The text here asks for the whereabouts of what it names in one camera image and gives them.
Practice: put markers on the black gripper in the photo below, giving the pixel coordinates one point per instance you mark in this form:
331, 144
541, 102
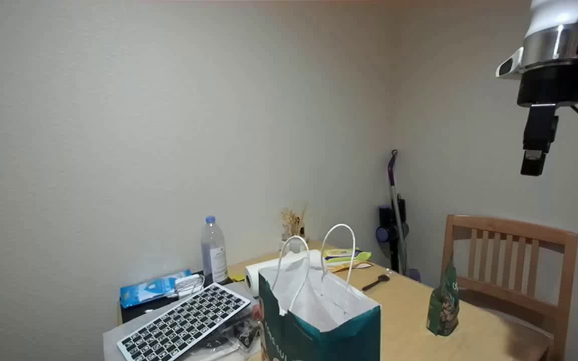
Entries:
553, 85

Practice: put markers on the green snack bag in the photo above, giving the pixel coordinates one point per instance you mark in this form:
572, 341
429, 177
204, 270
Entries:
444, 303

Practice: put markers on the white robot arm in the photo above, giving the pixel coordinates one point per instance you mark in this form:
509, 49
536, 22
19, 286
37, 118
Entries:
550, 41

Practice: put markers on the teal paper carry bag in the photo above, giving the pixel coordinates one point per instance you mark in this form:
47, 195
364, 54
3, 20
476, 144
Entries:
311, 314

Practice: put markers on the wooden chair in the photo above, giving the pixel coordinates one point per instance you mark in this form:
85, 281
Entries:
501, 273

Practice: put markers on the purple stick vacuum cleaner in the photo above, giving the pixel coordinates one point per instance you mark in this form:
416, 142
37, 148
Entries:
394, 225

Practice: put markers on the black small tool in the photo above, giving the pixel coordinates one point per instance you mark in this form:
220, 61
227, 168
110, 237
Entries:
373, 284

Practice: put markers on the yellow green packet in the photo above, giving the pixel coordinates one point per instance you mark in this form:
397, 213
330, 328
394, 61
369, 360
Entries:
346, 255

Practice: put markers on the clear plastic water bottle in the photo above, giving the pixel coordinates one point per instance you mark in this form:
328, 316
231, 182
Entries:
212, 252

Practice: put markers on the black white checkered board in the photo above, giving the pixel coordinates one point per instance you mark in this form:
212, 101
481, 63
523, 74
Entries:
181, 328

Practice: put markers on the blue tissue box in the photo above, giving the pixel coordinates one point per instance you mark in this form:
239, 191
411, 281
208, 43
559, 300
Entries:
138, 298

